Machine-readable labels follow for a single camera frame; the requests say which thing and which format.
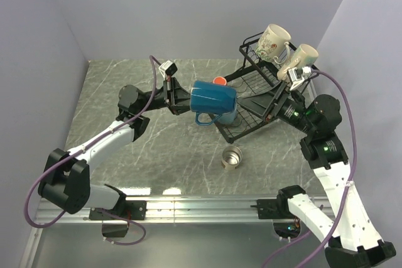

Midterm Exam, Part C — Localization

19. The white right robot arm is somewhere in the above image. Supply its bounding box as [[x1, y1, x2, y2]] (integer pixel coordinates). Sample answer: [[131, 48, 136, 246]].
[[237, 91, 396, 267]]

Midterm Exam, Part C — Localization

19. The green inside floral mug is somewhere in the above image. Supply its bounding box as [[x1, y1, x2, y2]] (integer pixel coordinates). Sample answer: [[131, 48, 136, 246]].
[[255, 23, 291, 65]]

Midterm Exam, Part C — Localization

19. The beige floral mug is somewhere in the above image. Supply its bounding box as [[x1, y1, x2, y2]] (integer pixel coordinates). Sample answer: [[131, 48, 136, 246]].
[[277, 43, 319, 81]]

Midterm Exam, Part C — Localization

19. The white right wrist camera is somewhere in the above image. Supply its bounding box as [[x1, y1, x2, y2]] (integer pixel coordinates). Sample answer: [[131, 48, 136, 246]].
[[286, 66, 312, 91]]

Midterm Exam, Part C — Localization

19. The black wire dish rack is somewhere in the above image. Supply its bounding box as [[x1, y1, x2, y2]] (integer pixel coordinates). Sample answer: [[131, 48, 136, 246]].
[[214, 33, 318, 144]]

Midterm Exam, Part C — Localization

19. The aluminium mounting rail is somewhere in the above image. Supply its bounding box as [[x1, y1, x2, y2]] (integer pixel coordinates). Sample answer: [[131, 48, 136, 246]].
[[34, 195, 334, 225]]

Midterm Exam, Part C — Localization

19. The dark blue handled mug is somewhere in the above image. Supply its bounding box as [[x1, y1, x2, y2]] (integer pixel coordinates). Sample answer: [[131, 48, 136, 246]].
[[190, 80, 237, 126]]

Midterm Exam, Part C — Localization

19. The stainless steel cup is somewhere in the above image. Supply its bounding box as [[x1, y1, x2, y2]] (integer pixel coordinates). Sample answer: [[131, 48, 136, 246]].
[[221, 146, 242, 171]]

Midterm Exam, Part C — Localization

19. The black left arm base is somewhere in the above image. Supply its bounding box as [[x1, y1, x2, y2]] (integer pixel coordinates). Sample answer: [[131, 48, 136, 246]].
[[89, 200, 147, 221]]

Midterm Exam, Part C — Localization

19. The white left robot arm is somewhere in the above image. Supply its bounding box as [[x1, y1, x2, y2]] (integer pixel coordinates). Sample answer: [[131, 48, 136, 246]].
[[38, 77, 190, 219]]

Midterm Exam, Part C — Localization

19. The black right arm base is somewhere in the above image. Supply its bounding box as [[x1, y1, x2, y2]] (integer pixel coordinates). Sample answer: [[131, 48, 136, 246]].
[[250, 199, 293, 220]]

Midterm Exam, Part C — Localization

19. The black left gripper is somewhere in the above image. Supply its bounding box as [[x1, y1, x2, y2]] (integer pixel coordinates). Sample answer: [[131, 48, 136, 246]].
[[138, 75, 204, 115]]

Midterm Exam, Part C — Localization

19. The light blue mug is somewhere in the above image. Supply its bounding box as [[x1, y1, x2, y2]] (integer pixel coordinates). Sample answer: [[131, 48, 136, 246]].
[[217, 109, 237, 125]]

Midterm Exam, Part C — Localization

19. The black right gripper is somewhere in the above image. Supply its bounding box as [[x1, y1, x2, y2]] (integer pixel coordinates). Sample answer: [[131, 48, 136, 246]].
[[237, 79, 316, 135]]

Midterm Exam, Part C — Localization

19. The orange mug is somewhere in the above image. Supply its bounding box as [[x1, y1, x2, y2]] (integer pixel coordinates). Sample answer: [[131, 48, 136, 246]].
[[212, 77, 227, 86]]

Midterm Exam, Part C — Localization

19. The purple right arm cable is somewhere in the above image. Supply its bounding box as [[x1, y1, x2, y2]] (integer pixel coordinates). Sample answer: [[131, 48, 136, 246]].
[[261, 68, 357, 268]]

